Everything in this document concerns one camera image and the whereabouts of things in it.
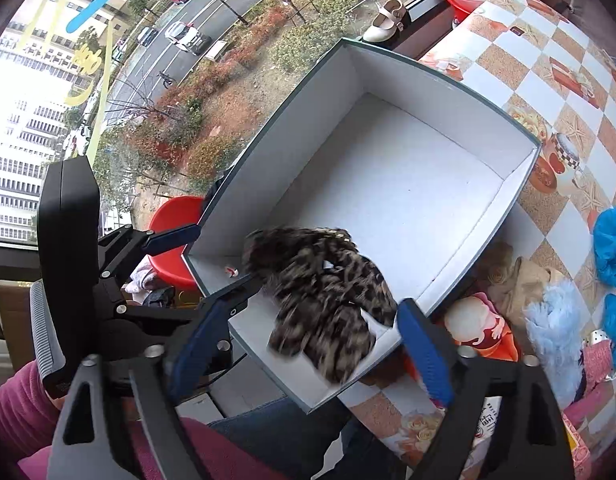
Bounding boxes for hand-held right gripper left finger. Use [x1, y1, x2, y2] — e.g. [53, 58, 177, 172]
[48, 300, 236, 480]

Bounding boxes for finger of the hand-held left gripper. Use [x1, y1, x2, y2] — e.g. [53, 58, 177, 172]
[113, 271, 263, 327]
[98, 224, 199, 281]

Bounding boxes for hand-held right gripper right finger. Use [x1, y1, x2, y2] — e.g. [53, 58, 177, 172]
[397, 298, 576, 480]

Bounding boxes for leopard print cloth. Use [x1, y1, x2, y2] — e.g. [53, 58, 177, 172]
[242, 226, 399, 387]

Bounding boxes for light blue fluffy cloth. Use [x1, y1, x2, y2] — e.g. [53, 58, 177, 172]
[524, 279, 584, 408]

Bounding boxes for grey cardboard box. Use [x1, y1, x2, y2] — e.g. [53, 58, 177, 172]
[182, 37, 543, 408]

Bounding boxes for person's left forearm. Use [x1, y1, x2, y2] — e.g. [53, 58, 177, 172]
[0, 360, 69, 480]

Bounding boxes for red plastic stool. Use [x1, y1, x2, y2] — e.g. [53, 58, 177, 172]
[148, 196, 209, 292]

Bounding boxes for brown cardboard carton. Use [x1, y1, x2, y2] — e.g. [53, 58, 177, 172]
[0, 282, 40, 366]

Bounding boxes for beige cloth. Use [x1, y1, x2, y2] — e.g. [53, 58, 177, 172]
[480, 254, 564, 322]

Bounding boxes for person's legs in jeans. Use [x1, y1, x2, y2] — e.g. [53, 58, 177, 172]
[208, 394, 383, 480]

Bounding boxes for pink patterned packet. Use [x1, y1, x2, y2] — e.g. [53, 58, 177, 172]
[562, 410, 596, 480]

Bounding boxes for checkered printed tablecloth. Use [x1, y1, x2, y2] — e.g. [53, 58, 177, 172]
[333, 0, 616, 480]

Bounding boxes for red plastic basin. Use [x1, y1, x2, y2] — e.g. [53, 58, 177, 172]
[440, 0, 493, 26]

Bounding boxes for white strap shoe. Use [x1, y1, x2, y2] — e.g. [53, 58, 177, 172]
[362, 0, 406, 44]

